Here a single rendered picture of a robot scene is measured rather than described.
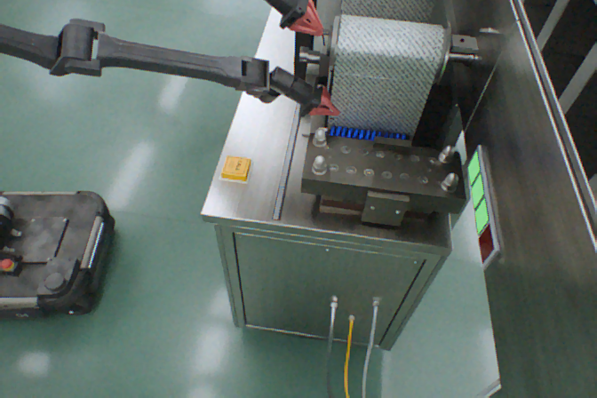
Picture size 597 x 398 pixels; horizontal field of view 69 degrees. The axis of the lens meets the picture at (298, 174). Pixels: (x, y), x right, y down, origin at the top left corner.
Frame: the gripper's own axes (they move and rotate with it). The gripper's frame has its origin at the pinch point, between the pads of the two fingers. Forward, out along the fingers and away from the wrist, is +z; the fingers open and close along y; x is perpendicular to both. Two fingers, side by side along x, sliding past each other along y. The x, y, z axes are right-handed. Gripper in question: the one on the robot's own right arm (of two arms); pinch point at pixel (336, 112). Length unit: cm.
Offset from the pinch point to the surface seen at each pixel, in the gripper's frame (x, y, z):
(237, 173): -25.4, 12.8, -14.2
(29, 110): -184, -88, -107
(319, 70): 3.4, -7.3, -8.5
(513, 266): 30, 50, 17
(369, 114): 4.9, 0.3, 7.1
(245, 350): -105, 33, 31
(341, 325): -64, 27, 50
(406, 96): 15.2, 0.3, 10.6
